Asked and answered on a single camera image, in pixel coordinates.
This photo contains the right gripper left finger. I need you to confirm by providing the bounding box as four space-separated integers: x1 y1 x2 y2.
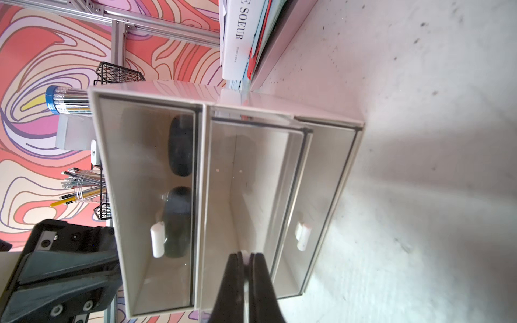
1 219 123 322

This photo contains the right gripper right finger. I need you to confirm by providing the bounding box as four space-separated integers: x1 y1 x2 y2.
209 252 285 323

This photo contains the black earphone case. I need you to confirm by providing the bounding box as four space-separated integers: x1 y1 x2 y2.
168 114 194 177
162 187 192 258

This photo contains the clear plastic drawer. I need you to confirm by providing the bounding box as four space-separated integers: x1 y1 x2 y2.
200 117 312 312
273 118 363 299
100 95 198 317

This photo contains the white drawer cabinet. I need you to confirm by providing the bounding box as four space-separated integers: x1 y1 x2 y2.
88 81 365 320

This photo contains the clear bottom plastic drawer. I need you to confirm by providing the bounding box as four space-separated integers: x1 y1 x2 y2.
273 118 363 299

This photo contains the blue lid pencil jar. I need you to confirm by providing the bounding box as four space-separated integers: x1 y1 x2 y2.
44 86 92 115

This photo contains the white book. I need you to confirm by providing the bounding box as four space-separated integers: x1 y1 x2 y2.
218 0 267 81

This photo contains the stack of folders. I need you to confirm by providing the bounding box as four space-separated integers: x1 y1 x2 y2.
240 0 319 92

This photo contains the black wire side basket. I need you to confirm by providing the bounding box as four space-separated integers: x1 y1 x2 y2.
90 62 145 222

